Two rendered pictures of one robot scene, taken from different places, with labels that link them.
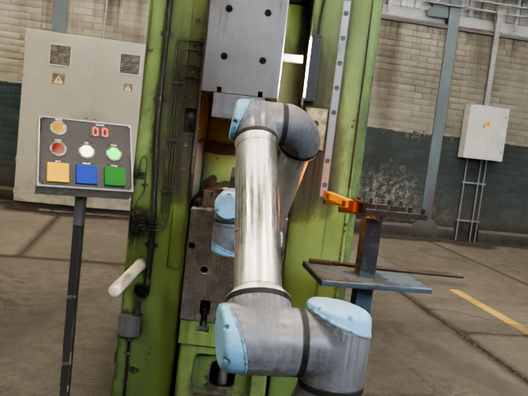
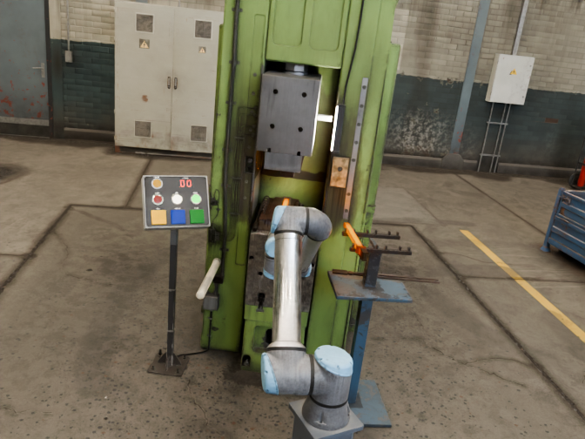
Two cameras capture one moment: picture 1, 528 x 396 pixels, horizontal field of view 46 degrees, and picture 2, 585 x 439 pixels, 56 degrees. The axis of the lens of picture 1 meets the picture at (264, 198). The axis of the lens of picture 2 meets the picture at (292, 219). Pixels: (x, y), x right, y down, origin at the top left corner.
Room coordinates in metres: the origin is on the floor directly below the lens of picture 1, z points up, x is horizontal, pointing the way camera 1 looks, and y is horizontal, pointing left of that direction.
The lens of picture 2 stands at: (-0.41, -0.04, 2.01)
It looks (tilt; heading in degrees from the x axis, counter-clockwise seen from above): 19 degrees down; 2
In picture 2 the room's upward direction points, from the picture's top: 6 degrees clockwise
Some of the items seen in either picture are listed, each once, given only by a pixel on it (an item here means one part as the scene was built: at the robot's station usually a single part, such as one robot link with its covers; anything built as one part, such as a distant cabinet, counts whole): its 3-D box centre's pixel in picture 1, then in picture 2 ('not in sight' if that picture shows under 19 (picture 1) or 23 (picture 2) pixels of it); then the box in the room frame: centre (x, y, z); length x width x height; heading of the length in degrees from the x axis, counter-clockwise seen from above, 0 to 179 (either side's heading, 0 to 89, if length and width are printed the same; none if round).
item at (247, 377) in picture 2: not in sight; (260, 373); (2.41, 0.14, 0.01); 0.58 x 0.39 x 0.01; 90
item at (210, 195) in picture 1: (231, 193); (279, 212); (2.67, 0.14, 0.96); 0.42 x 0.20 x 0.09; 0
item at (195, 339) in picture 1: (225, 357); (277, 320); (2.68, 0.09, 0.23); 0.55 x 0.37 x 0.47; 0
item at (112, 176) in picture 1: (114, 177); (197, 216); (2.30, 0.56, 1.01); 0.07 x 0.05 x 0.07; 115
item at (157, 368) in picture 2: not in sight; (169, 358); (2.38, 0.70, 0.05); 0.22 x 0.22 x 0.09; 0
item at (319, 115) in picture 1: (314, 129); (339, 172); (2.59, -0.17, 1.27); 0.09 x 0.02 x 0.17; 90
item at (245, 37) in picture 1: (257, 50); (298, 111); (2.67, 0.10, 1.56); 0.42 x 0.39 x 0.40; 0
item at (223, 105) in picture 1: (240, 109); (285, 154); (2.67, 0.14, 1.32); 0.42 x 0.20 x 0.10; 0
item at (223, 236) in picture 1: (228, 237); (274, 266); (2.12, 0.11, 0.86); 0.12 x 0.09 x 0.12; 100
